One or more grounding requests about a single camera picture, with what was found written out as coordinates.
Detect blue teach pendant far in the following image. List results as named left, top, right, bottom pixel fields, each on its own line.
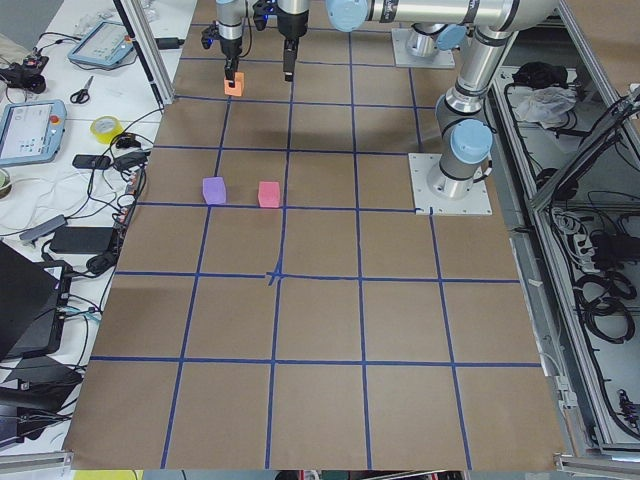
left=67, top=20, right=136, bottom=71

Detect brown paper table mat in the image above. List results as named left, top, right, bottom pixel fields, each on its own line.
left=65, top=1, right=565, bottom=471

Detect aluminium frame post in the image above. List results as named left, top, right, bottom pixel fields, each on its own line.
left=115, top=0, right=175, bottom=108

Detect orange foam block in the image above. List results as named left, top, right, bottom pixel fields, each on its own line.
left=224, top=72, right=245, bottom=97

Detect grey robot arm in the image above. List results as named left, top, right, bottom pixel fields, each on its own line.
left=216, top=0, right=245, bottom=87
left=325, top=1, right=558, bottom=200

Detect black laptop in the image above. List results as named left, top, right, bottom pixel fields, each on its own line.
left=1, top=244, right=71, bottom=361

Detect pink foam block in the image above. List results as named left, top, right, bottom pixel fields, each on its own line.
left=258, top=181, right=281, bottom=209

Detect white crumpled cloth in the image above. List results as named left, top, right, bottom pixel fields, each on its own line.
left=514, top=87, right=577, bottom=128

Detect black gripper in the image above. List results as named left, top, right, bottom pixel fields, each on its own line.
left=219, top=37, right=242, bottom=82
left=276, top=0, right=310, bottom=82

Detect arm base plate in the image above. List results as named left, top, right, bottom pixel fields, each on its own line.
left=408, top=153, right=493, bottom=216
left=391, top=24, right=455, bottom=70

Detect blue teach pendant near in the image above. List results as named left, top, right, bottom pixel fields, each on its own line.
left=1, top=100, right=67, bottom=167

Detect yellow tape roll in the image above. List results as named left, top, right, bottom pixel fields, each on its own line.
left=90, top=115, right=124, bottom=145

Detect black handled scissors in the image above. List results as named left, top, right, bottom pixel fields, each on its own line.
left=69, top=76, right=94, bottom=105

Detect black power adapter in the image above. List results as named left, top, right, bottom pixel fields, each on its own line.
left=50, top=226, right=113, bottom=254

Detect purple foam block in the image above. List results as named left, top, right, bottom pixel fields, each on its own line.
left=202, top=176, right=227, bottom=205

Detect blue teach pendant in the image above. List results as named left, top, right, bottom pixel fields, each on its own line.
left=1, top=100, right=67, bottom=167
left=67, top=20, right=136, bottom=71

